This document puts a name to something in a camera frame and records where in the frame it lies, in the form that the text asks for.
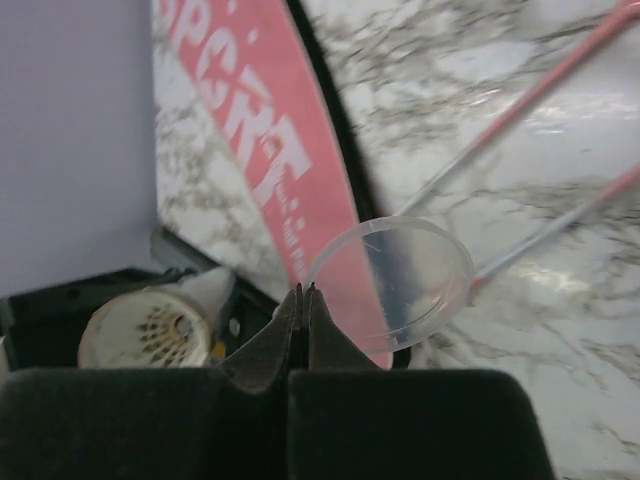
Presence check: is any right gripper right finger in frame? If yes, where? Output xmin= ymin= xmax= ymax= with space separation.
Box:
xmin=288 ymin=287 xmax=555 ymax=479

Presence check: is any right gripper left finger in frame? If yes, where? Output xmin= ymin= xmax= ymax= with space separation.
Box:
xmin=1 ymin=289 xmax=302 ymax=479

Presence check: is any white shuttlecock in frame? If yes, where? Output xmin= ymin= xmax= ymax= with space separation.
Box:
xmin=134 ymin=313 xmax=193 ymax=367

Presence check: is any clear tube lid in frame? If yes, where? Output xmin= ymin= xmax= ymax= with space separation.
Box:
xmin=305 ymin=216 xmax=474 ymax=355

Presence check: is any black shuttlecock tube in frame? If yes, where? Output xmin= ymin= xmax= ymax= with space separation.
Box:
xmin=77 ymin=267 xmax=236 ymax=370

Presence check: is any pink badminton racket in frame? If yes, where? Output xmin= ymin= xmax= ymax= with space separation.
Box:
xmin=471 ymin=163 xmax=639 ymax=292
xmin=394 ymin=1 xmax=639 ymax=216

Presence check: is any pink racket bag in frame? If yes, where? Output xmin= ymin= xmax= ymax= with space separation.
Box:
xmin=151 ymin=1 xmax=380 ymax=325

